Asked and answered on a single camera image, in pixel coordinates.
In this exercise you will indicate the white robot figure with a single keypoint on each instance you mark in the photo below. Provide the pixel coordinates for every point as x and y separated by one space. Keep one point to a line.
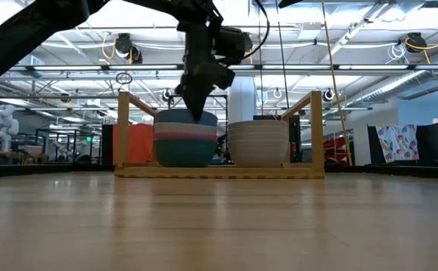
2 128

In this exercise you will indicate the teal bowl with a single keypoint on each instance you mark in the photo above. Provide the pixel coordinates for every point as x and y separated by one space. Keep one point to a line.
185 154

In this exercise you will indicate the blue bowl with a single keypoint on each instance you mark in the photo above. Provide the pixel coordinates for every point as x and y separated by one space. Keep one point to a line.
174 117

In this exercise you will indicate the orange partition panel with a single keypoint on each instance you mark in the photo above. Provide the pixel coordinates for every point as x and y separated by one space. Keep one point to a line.
140 143

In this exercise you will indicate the ceiling light strip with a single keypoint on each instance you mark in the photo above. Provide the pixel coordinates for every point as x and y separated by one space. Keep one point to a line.
68 68
373 67
143 67
298 67

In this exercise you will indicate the floral patterned cloth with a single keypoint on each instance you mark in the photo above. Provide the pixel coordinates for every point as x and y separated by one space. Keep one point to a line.
397 143

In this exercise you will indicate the black cabinet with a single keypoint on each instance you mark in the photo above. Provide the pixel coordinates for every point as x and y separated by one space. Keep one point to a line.
295 139
107 145

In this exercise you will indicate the wooden slatted shelf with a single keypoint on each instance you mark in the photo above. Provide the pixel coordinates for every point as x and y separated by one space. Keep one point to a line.
219 172

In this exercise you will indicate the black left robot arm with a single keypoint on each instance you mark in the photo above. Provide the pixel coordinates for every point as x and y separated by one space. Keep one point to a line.
23 34

